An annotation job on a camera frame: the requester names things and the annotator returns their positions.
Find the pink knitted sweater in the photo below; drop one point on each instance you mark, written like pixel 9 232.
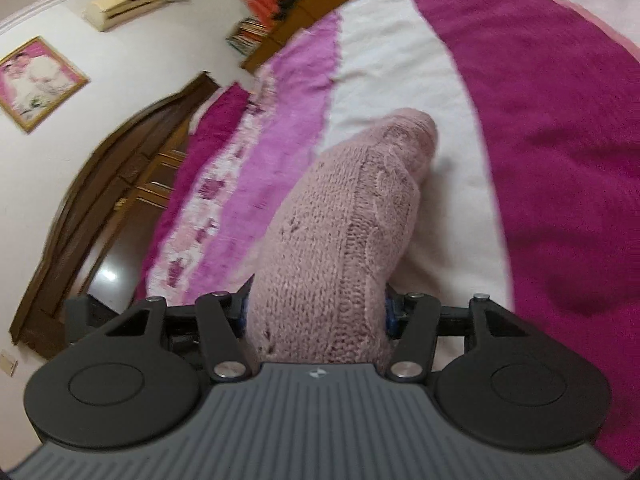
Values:
pixel 340 230

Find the framed wall photo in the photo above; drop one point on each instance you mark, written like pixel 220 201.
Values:
pixel 37 82

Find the wooden side cabinet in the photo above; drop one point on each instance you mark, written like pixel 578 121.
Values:
pixel 320 20

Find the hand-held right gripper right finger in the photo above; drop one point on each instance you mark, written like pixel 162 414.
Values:
pixel 391 317

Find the wall switch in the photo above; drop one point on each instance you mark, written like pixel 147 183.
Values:
pixel 7 362

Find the row of books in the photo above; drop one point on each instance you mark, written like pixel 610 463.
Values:
pixel 245 35

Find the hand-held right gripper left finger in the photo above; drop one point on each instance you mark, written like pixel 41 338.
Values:
pixel 243 310

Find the striped floral bedspread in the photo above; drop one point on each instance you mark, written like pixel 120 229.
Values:
pixel 550 110

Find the wall air conditioner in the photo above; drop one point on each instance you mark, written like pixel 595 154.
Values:
pixel 125 5

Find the dark cloth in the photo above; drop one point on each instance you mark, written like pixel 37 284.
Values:
pixel 295 2

